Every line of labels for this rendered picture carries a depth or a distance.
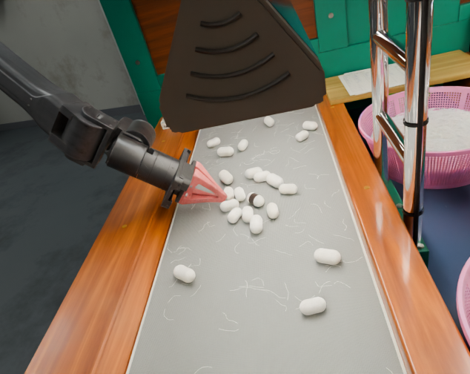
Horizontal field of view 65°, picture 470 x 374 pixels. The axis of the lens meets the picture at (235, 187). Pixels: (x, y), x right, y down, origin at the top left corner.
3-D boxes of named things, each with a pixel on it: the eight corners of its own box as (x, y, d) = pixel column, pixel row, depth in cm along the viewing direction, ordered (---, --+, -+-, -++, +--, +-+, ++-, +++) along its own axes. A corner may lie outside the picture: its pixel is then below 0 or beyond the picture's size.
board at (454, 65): (330, 105, 82) (330, 101, 81) (321, 83, 94) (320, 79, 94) (491, 73, 76) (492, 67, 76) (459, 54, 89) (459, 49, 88)
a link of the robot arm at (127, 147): (96, 168, 58) (107, 139, 56) (109, 151, 64) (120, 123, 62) (138, 186, 60) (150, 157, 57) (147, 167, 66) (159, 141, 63)
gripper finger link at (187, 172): (235, 176, 64) (186, 154, 62) (233, 201, 59) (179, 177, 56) (218, 204, 68) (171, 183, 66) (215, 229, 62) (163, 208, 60)
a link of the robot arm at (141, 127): (58, 155, 58) (78, 110, 55) (84, 130, 68) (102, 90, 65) (129, 190, 61) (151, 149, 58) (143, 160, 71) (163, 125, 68)
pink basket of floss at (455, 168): (472, 220, 57) (480, 170, 52) (333, 173, 76) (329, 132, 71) (540, 143, 68) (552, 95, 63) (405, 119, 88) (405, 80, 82)
